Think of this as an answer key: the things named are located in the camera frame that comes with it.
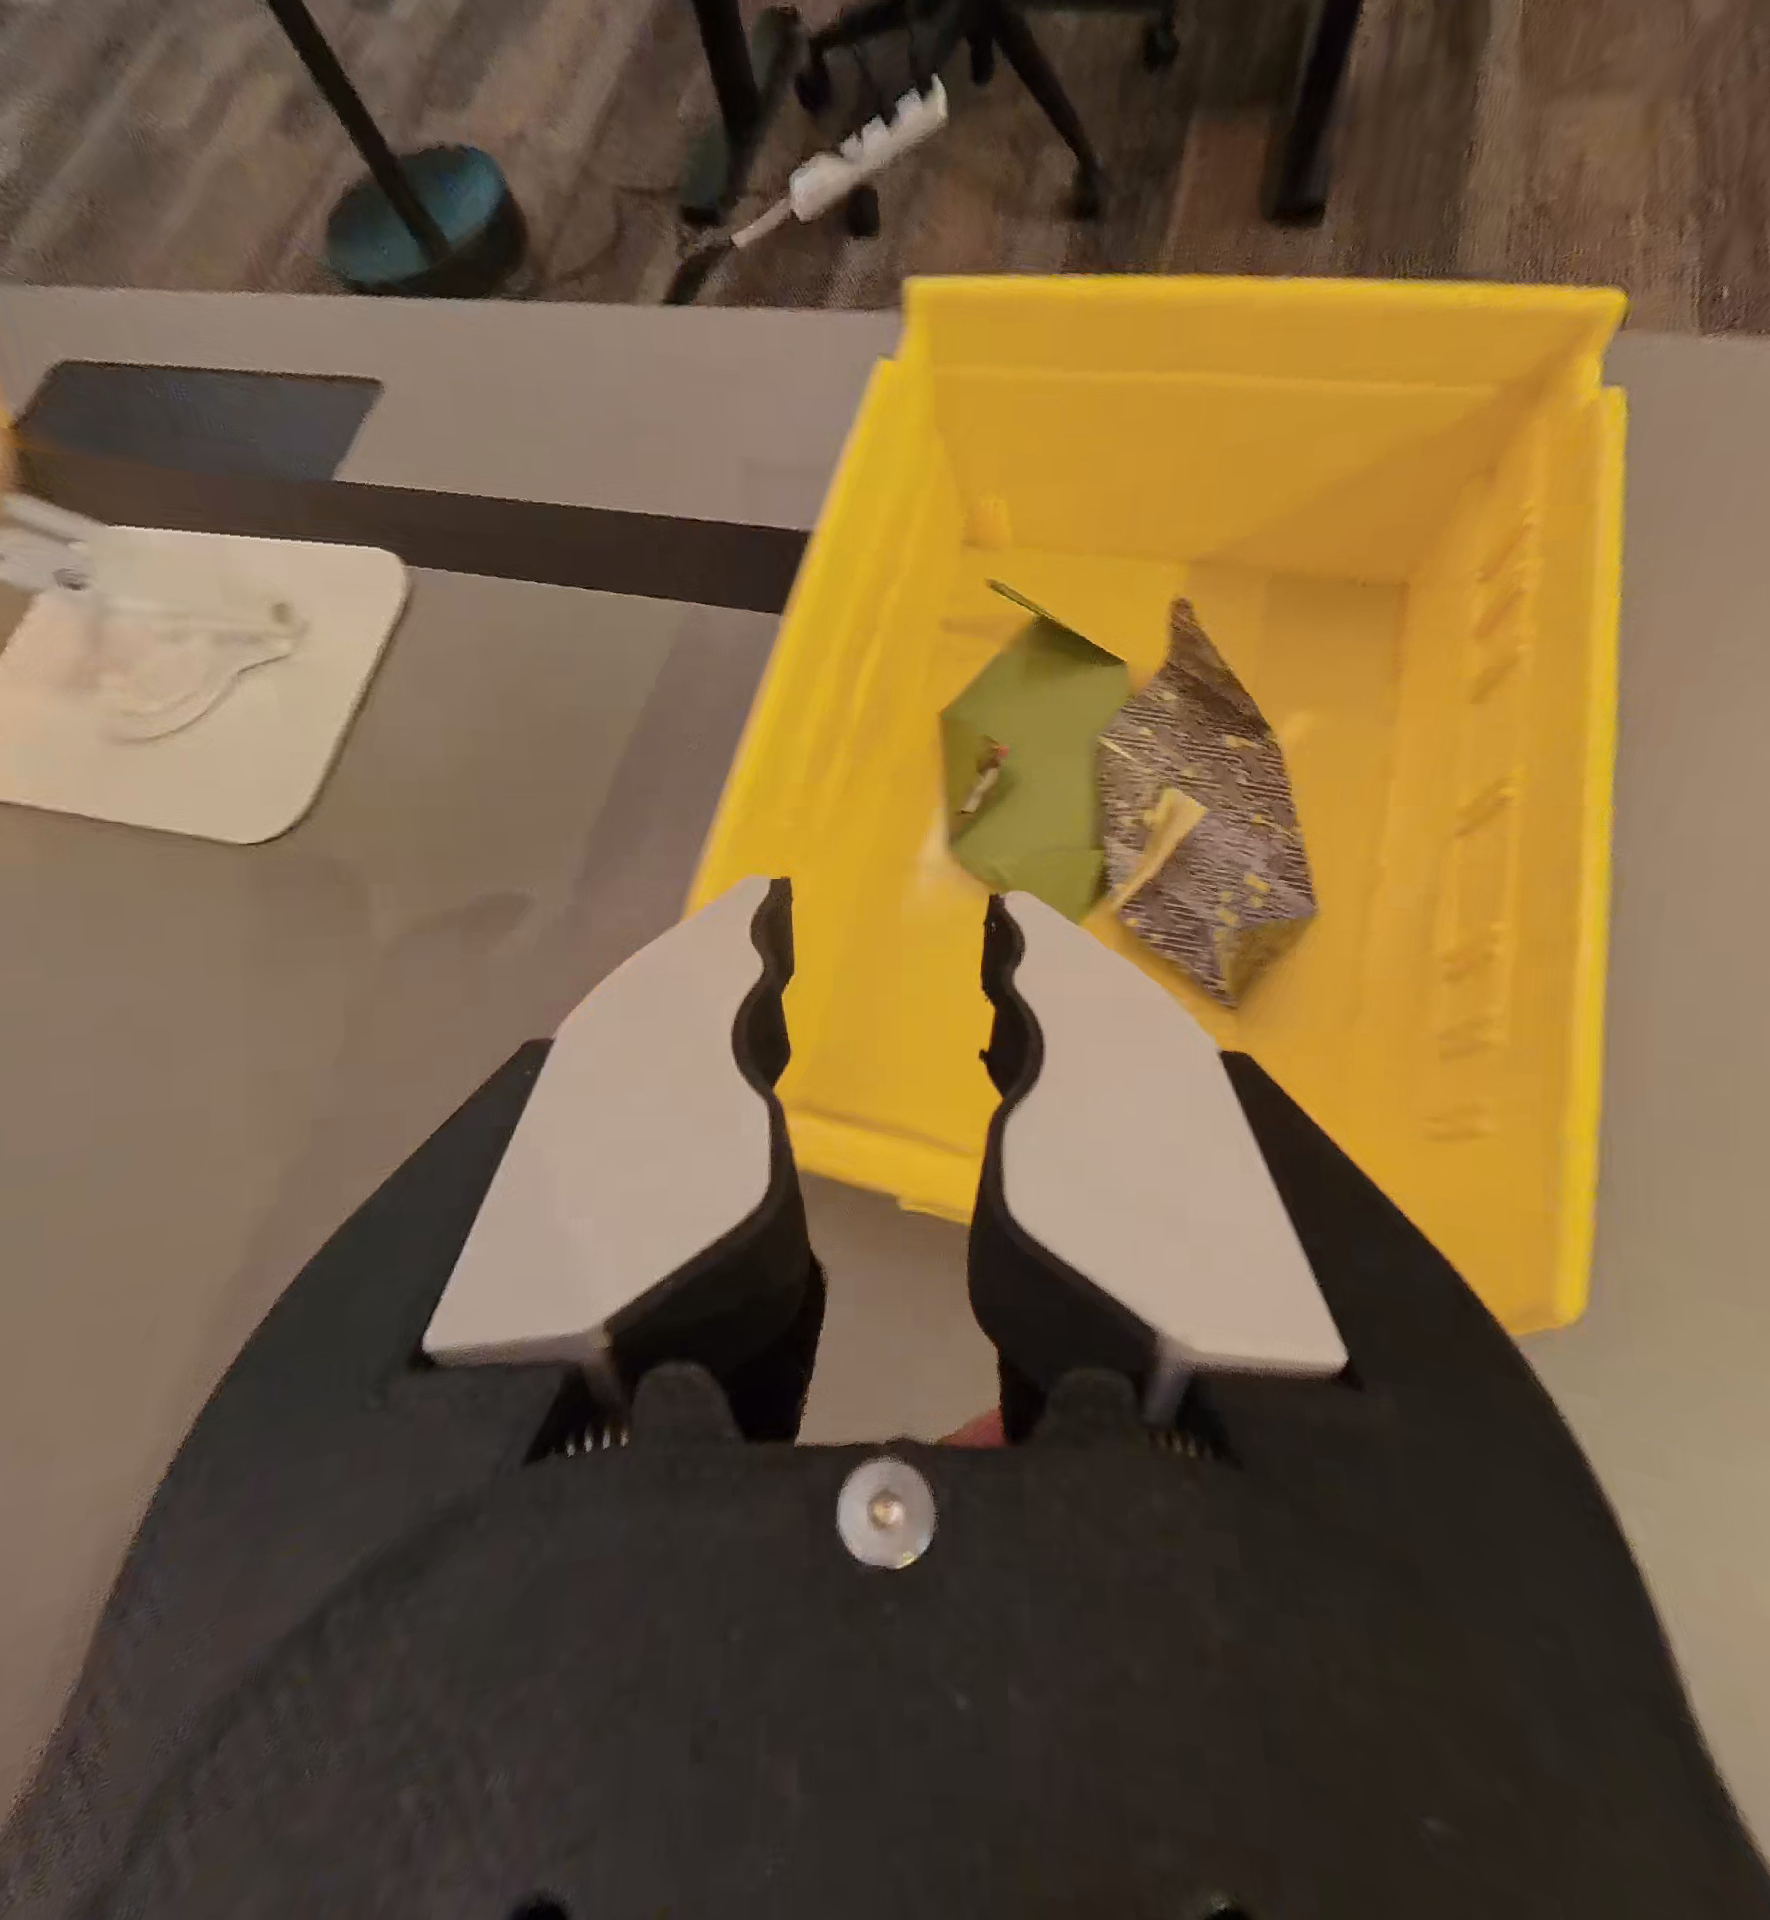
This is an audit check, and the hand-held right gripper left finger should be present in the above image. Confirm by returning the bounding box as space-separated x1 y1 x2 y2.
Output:
420 876 830 1440

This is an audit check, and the large yellow plastic bin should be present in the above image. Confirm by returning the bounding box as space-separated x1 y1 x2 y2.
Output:
682 277 1631 1340

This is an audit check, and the white power strip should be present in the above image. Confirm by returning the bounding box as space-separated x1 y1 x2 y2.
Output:
667 76 957 302

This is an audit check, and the black yellow patterned origami paper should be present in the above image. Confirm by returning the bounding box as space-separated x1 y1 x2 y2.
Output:
1095 597 1322 1010

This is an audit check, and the white square stand base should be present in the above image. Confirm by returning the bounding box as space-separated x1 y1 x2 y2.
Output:
0 526 413 848

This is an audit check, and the black round base pole stand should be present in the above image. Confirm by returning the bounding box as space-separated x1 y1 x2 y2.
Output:
263 0 530 297

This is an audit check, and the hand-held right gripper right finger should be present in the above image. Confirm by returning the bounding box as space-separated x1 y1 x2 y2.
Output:
970 892 1351 1445

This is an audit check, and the green folded origami paper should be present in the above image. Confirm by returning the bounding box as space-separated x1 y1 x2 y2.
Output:
938 581 1135 925

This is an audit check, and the black office chair base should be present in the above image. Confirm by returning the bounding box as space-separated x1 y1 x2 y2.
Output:
791 0 1185 239

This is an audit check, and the black desk leg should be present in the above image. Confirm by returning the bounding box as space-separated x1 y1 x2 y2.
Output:
1265 0 1370 231
682 0 767 231

